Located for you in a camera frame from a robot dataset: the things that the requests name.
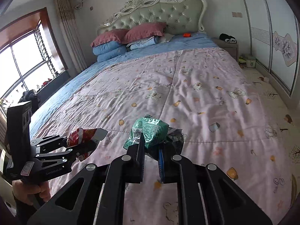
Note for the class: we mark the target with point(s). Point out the right maroon pillow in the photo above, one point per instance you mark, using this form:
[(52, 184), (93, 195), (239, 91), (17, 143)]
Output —
[(144, 30)]

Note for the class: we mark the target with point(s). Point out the cartoon play mat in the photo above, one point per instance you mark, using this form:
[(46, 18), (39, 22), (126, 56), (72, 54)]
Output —
[(283, 123)]

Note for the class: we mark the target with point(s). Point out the green white storage box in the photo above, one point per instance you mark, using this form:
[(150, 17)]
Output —
[(247, 60)]

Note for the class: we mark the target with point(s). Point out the white sliding wardrobe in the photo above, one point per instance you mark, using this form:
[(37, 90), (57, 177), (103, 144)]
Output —
[(275, 39)]

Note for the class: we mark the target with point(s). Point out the yellow trash bin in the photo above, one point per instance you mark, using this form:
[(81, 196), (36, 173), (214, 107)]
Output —
[(293, 189)]

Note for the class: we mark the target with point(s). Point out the person's left hand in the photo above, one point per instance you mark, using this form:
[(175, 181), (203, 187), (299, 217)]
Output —
[(23, 191)]

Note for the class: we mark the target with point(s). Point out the left maroon pillow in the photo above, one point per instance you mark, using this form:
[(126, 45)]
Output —
[(113, 35)]

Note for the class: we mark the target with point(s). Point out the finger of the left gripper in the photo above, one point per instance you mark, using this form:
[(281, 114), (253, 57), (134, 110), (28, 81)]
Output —
[(48, 144), (63, 156)]

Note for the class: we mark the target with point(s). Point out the folded blue duvet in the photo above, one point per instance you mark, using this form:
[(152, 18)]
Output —
[(113, 49)]

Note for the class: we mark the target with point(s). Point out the pink patterned quilt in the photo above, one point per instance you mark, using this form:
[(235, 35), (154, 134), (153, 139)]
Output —
[(164, 121)]

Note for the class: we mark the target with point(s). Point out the beige curtain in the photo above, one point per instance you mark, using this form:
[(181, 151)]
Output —
[(70, 33)]

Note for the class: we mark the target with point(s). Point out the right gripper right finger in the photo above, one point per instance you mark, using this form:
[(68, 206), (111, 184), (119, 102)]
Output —
[(206, 195)]

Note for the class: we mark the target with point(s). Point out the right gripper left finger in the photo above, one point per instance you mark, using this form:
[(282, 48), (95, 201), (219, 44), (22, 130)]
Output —
[(95, 195)]

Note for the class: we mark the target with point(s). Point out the maroon pillow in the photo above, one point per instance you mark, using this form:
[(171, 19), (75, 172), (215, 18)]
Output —
[(144, 30), (113, 35)]

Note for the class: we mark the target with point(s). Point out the small orange object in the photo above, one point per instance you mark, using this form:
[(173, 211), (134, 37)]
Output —
[(187, 35)]

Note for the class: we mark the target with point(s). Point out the grey bedside table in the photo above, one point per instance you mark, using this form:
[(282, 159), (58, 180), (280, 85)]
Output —
[(231, 48)]

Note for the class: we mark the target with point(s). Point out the green snack bag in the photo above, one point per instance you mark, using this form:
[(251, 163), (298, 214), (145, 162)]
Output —
[(154, 132)]

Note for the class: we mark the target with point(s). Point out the black item on nightstand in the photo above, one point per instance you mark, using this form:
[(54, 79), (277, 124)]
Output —
[(227, 38)]

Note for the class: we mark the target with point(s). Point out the bed with tufted headboard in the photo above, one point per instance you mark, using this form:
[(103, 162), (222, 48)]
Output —
[(152, 86)]

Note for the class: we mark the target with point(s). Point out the red snack wrapper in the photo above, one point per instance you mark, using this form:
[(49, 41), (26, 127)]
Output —
[(86, 140)]

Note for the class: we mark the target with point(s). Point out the window with brown frame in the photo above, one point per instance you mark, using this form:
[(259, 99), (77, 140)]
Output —
[(30, 59)]

